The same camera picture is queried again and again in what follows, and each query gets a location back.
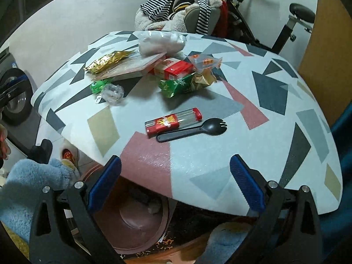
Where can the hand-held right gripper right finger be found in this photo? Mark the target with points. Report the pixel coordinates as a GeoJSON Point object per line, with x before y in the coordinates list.
{"type": "Point", "coordinates": [247, 181]}

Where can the beige fluffy coat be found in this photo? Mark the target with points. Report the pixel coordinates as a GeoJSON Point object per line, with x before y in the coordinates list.
{"type": "Point", "coordinates": [165, 24]}

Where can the gold foil packet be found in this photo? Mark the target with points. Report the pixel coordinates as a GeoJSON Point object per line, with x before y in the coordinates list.
{"type": "Point", "coordinates": [107, 60]}

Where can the white plastic bag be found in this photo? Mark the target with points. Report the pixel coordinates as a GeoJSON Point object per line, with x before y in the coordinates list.
{"type": "Point", "coordinates": [156, 44]}

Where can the dark jacket yellow stripes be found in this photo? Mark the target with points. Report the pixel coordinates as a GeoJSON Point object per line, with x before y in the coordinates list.
{"type": "Point", "coordinates": [183, 4]}

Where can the dark speckled rug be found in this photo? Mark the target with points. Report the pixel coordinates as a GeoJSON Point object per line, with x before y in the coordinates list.
{"type": "Point", "coordinates": [187, 233]}

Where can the clear plastic packet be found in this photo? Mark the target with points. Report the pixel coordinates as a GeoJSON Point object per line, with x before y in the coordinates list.
{"type": "Point", "coordinates": [132, 66]}

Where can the red cloth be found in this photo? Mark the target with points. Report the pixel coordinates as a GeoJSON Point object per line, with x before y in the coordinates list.
{"type": "Point", "coordinates": [223, 19]}

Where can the red cigarette box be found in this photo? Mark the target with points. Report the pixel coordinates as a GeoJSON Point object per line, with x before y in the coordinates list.
{"type": "Point", "coordinates": [176, 70]}

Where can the clear plastic wrapper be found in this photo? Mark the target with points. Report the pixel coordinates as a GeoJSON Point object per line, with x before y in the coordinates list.
{"type": "Point", "coordinates": [113, 95]}

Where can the grey washing machine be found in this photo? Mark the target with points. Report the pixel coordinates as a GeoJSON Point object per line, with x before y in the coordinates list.
{"type": "Point", "coordinates": [16, 115]}

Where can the gold wrapper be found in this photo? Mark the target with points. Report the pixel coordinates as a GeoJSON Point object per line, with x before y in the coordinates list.
{"type": "Point", "coordinates": [204, 79]}

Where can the black white striped shirt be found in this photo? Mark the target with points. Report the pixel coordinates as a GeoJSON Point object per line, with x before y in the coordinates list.
{"type": "Point", "coordinates": [165, 0]}

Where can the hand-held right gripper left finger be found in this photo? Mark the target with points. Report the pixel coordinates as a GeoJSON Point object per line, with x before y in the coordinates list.
{"type": "Point", "coordinates": [106, 181]}

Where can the grey chair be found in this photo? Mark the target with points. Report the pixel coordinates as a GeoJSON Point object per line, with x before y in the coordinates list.
{"type": "Point", "coordinates": [203, 19]}

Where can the black plastic spork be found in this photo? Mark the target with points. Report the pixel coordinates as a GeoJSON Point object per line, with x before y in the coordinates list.
{"type": "Point", "coordinates": [211, 126]}

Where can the orange wooden door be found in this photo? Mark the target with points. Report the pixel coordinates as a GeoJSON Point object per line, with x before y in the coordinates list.
{"type": "Point", "coordinates": [327, 46]}

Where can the red clear toothpick container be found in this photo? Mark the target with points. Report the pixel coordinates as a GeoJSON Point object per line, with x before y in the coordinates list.
{"type": "Point", "coordinates": [165, 123]}

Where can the white crumpled tissue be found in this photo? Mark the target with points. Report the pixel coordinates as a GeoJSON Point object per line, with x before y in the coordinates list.
{"type": "Point", "coordinates": [154, 206]}

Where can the person's left hand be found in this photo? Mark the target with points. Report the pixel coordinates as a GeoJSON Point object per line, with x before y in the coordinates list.
{"type": "Point", "coordinates": [3, 143]}

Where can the brown round waste bin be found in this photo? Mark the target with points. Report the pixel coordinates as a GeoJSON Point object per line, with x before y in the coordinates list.
{"type": "Point", "coordinates": [132, 225]}

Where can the green foil wrapper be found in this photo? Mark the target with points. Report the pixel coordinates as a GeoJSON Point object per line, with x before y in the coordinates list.
{"type": "Point", "coordinates": [178, 85]}

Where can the green frog toy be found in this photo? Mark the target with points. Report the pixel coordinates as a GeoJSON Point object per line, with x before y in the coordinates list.
{"type": "Point", "coordinates": [98, 85]}

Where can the geometric patterned tablecloth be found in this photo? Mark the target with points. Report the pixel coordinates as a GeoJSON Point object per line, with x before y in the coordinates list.
{"type": "Point", "coordinates": [192, 156]}

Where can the clear orange snack wrapper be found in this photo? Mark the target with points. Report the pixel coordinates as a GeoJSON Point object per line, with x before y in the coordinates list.
{"type": "Point", "coordinates": [205, 60]}

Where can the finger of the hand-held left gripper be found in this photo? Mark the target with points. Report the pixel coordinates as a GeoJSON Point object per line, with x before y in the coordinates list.
{"type": "Point", "coordinates": [8, 90]}

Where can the black exercise bike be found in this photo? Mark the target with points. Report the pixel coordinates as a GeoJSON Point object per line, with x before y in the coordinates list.
{"type": "Point", "coordinates": [286, 30]}

